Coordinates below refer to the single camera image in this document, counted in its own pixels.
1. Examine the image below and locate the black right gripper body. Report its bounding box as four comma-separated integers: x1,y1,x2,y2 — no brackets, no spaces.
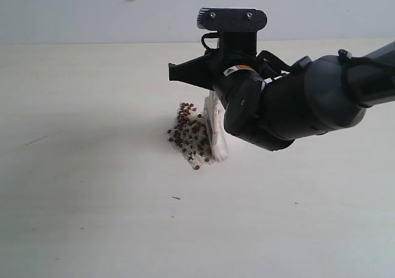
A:
210,52,266,136

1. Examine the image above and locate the wooden paint brush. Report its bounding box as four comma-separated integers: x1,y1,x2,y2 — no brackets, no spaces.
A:
203,91,228,162

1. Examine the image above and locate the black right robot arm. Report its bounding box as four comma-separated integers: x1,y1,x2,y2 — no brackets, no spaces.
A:
168,44,394,151

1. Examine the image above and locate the pile of rice and pellets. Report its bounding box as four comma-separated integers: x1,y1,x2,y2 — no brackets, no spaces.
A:
167,102,215,170

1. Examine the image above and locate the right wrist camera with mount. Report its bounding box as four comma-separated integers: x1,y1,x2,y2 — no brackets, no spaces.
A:
196,7,268,57

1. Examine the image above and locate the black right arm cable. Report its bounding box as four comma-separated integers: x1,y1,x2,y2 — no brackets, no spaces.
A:
200,33,395,106

